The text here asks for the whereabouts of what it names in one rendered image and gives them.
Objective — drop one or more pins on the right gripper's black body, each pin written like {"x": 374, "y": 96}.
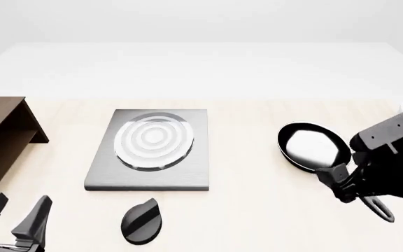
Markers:
{"x": 362, "y": 173}

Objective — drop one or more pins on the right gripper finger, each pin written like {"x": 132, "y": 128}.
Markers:
{"x": 332, "y": 174}
{"x": 345, "y": 193}

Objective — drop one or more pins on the black frying pan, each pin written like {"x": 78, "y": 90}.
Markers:
{"x": 310, "y": 147}

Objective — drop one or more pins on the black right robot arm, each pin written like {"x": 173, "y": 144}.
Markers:
{"x": 397, "y": 178}

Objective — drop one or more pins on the flat grey stove plate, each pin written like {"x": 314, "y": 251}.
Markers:
{"x": 103, "y": 173}

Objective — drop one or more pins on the round black stove knob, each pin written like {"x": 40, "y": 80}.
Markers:
{"x": 140, "y": 223}

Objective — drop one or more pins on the dark brown wooden cabinet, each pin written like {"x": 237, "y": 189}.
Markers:
{"x": 2, "y": 123}

